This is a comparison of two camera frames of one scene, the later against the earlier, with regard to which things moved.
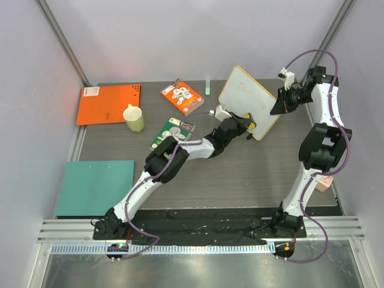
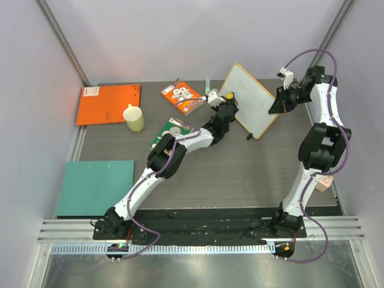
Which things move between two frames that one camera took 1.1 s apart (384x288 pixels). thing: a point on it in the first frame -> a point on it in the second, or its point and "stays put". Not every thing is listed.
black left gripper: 243,124 -> 229,102
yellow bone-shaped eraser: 252,125 -> 229,95
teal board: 93,188 stays put
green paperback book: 179,130 stays put
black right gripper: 284,101 stays put
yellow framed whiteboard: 241,95 stays put
